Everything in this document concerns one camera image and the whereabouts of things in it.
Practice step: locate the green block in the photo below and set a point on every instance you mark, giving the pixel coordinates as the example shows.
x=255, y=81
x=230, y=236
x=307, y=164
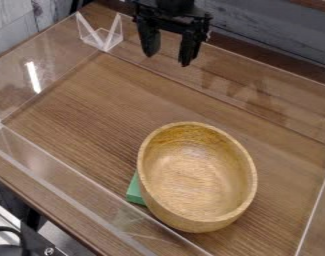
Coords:
x=132, y=193

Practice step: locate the clear acrylic tray wall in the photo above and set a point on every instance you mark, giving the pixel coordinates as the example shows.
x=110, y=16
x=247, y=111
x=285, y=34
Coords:
x=78, y=107

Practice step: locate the black metal bracket with bolt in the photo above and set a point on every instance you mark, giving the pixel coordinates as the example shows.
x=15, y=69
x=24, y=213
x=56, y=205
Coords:
x=36, y=244

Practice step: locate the brown wooden oval bowl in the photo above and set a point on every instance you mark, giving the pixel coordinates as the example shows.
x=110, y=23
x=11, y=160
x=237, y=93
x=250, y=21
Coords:
x=197, y=176

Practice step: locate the clear acrylic corner bracket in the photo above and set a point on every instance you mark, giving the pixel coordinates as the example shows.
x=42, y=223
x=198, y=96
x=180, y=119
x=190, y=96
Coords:
x=100, y=38

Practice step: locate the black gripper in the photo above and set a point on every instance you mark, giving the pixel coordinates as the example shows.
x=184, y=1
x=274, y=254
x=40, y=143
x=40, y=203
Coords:
x=176, y=16

